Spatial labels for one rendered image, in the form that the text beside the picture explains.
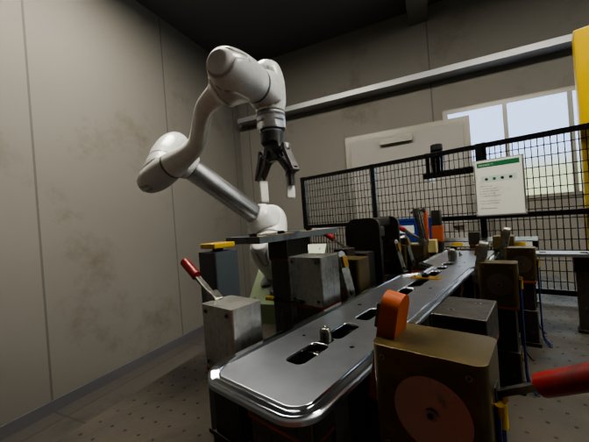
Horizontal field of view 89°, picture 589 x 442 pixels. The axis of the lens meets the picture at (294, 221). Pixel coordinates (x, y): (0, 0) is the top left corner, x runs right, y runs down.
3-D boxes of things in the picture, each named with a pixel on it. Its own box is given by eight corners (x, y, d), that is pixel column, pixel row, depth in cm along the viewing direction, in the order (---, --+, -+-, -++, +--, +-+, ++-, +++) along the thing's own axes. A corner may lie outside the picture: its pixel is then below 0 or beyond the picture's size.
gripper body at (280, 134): (254, 133, 94) (256, 163, 94) (270, 125, 88) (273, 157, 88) (273, 137, 99) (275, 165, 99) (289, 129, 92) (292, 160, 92)
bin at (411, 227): (436, 240, 165) (434, 217, 165) (381, 241, 183) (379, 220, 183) (441, 238, 178) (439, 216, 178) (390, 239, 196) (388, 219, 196)
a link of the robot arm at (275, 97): (265, 121, 100) (241, 110, 89) (261, 75, 100) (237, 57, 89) (293, 114, 96) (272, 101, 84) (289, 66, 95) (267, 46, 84)
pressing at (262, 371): (325, 450, 27) (323, 433, 27) (192, 380, 42) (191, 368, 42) (500, 253, 133) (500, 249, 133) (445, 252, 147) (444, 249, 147)
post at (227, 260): (228, 445, 68) (214, 253, 68) (209, 431, 73) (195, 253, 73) (253, 425, 74) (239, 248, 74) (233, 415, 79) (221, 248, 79)
